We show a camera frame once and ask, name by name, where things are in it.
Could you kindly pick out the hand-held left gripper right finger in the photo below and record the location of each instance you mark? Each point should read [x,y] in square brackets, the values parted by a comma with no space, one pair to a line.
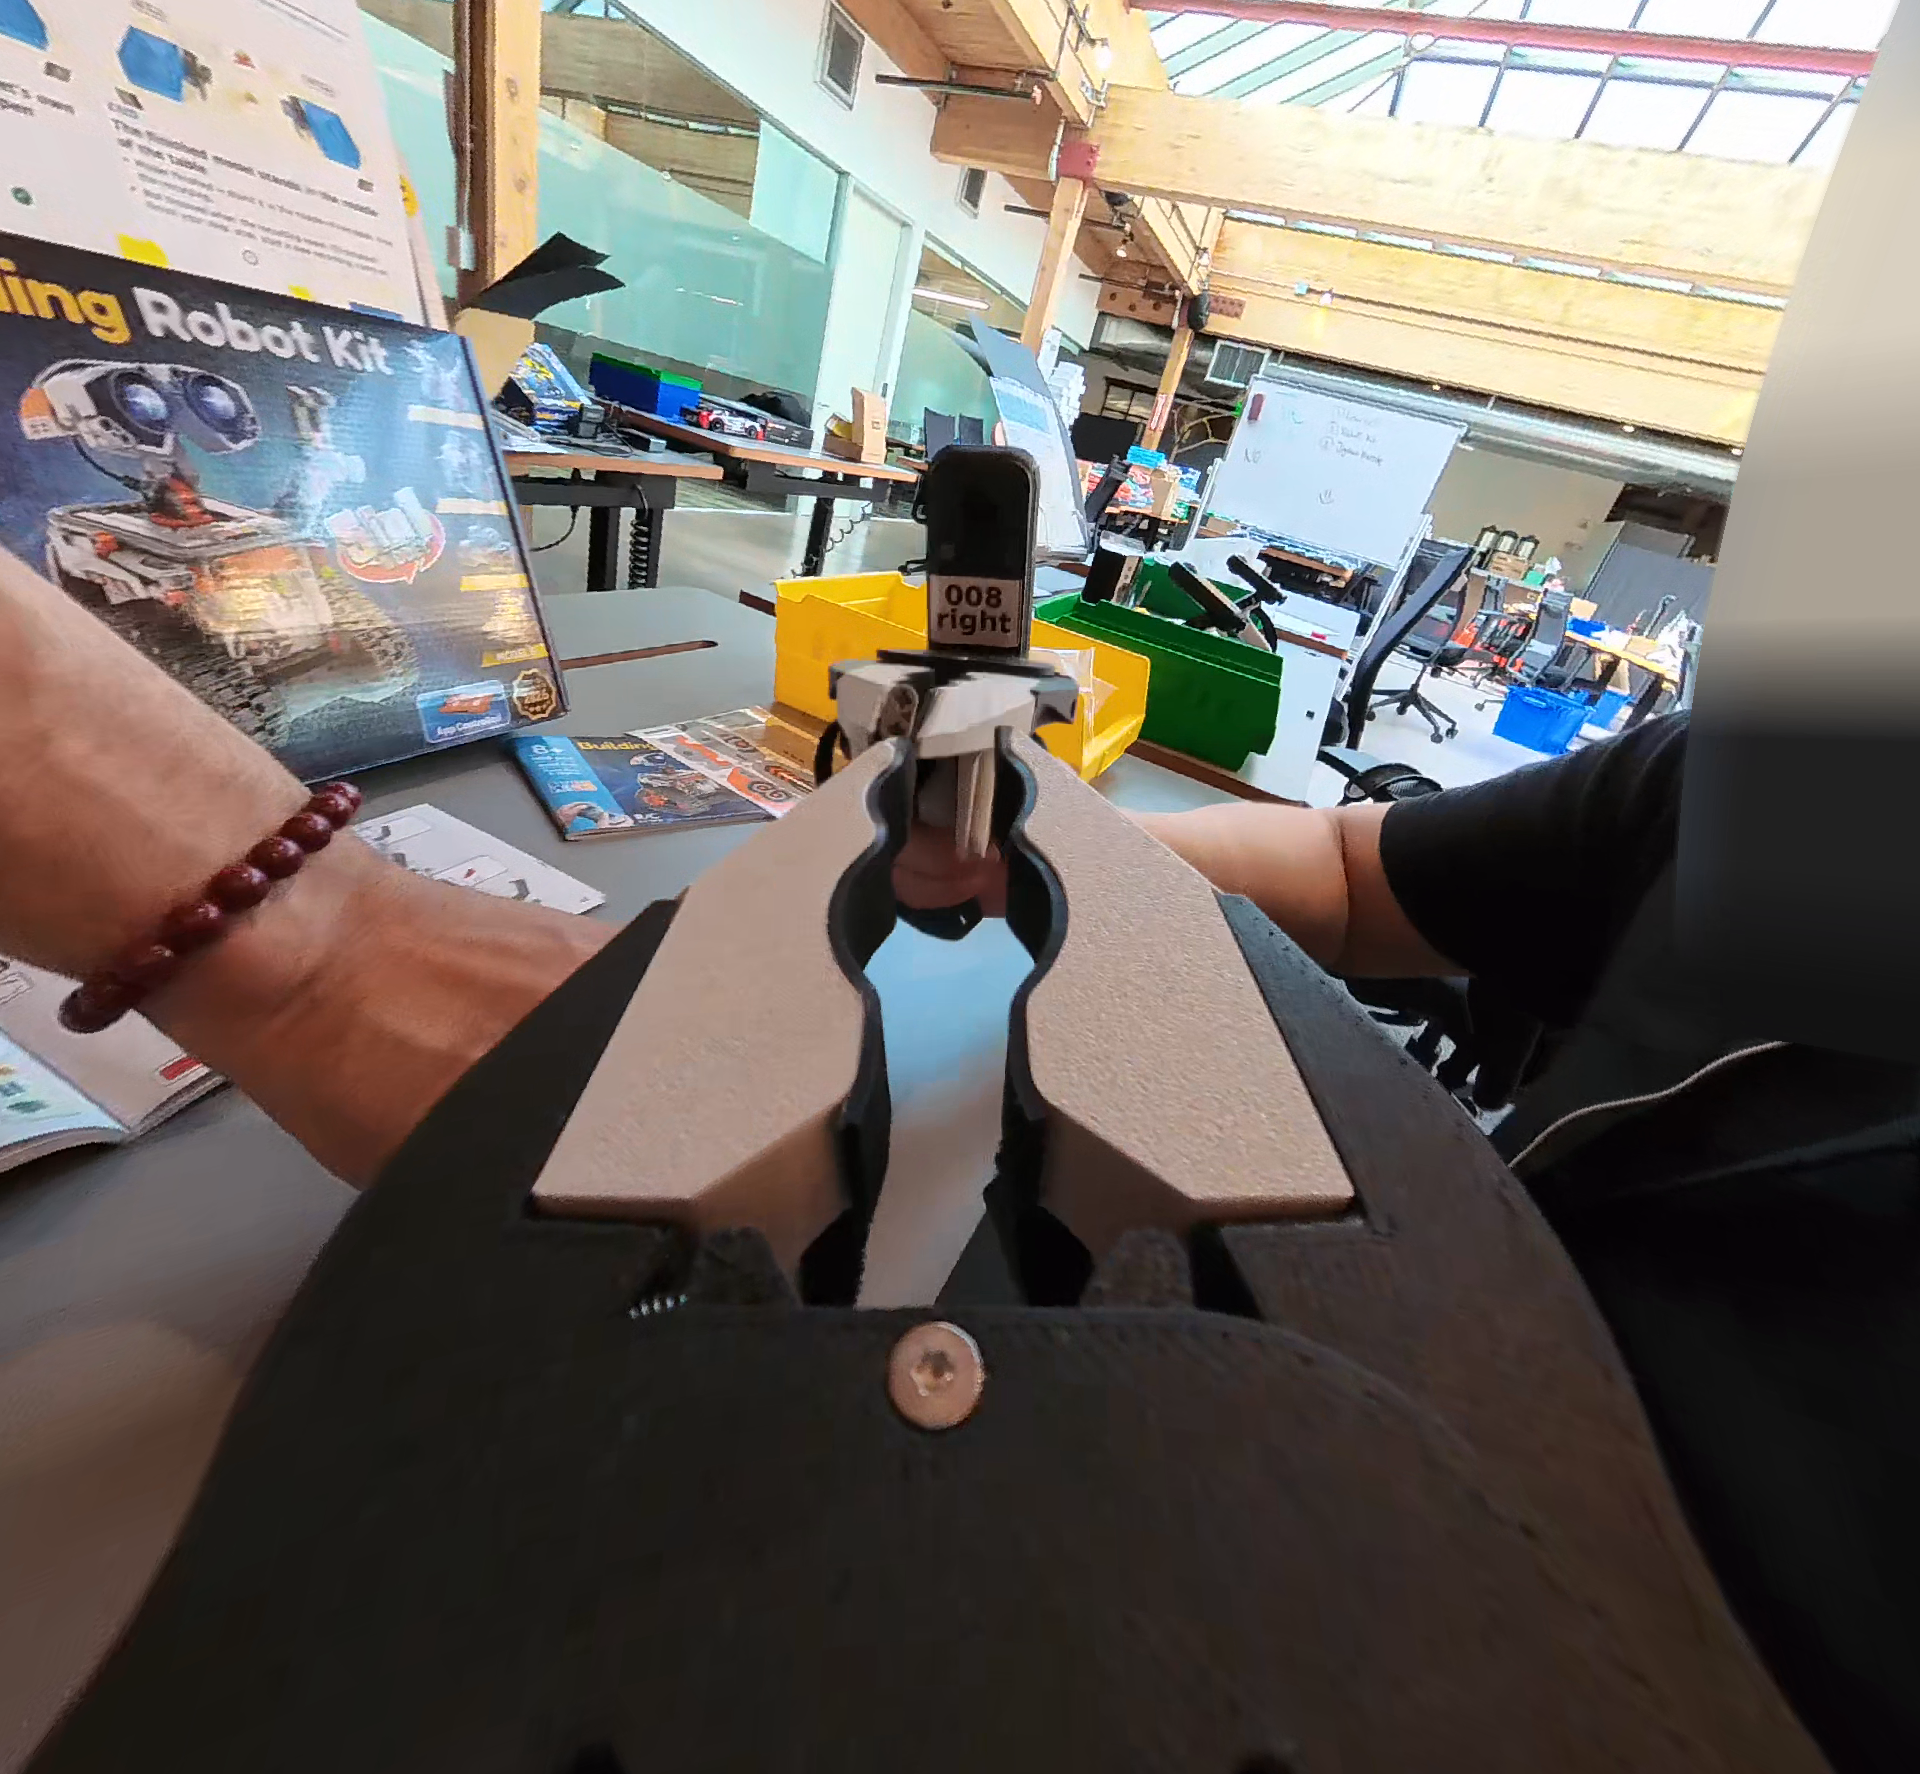
[1184,1054]

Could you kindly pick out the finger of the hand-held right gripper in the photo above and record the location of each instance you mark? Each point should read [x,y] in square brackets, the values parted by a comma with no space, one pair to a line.
[877,715]
[1044,710]

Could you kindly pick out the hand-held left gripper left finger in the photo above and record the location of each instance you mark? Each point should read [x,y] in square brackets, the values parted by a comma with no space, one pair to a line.
[706,1054]

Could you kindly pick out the another person's forearm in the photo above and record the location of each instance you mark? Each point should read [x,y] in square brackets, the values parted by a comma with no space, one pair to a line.
[104,755]

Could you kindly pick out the person's right forearm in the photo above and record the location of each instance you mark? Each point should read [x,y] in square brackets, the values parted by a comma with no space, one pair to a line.
[1274,880]

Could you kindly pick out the wooden background desk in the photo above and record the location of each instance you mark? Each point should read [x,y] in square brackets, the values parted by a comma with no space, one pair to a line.
[630,463]

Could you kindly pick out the grey desk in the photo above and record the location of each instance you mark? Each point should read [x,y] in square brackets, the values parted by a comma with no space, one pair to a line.
[149,1280]

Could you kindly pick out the person's right hand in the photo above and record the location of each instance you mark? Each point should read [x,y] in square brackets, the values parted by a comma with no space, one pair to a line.
[945,886]

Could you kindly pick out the yellow plastic bin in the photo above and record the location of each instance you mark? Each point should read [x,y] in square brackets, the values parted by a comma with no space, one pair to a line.
[840,641]

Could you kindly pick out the green plastic bin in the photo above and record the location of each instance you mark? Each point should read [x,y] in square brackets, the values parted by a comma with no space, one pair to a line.
[1184,693]

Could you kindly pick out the sticker sheet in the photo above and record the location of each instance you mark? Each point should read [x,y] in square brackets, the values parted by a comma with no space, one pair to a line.
[735,755]

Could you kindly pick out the cardboard box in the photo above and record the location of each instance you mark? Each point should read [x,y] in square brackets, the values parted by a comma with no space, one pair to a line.
[864,432]

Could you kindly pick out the blue cover manual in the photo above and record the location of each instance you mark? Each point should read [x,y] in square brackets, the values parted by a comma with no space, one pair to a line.
[599,790]

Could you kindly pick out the open instruction booklet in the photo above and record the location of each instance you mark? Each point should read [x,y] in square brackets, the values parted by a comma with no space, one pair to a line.
[482,859]

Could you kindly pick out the whiteboard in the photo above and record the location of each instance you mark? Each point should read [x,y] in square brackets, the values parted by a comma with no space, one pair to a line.
[1335,468]

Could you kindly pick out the blue green crate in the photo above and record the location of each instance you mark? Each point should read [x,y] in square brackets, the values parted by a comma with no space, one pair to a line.
[644,386]

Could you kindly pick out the black office chair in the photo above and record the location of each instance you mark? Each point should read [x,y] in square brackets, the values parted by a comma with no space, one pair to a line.
[1418,602]

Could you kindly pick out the blue storage bin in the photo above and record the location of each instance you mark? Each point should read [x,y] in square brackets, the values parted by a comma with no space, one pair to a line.
[1538,721]

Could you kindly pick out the black cardboard piece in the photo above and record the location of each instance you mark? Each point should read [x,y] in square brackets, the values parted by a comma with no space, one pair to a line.
[540,274]

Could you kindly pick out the blue robot kit box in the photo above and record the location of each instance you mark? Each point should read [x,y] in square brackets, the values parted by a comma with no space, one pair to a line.
[270,530]

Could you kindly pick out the large white printed sheet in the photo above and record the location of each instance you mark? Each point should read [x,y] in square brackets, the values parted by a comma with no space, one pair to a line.
[180,33]

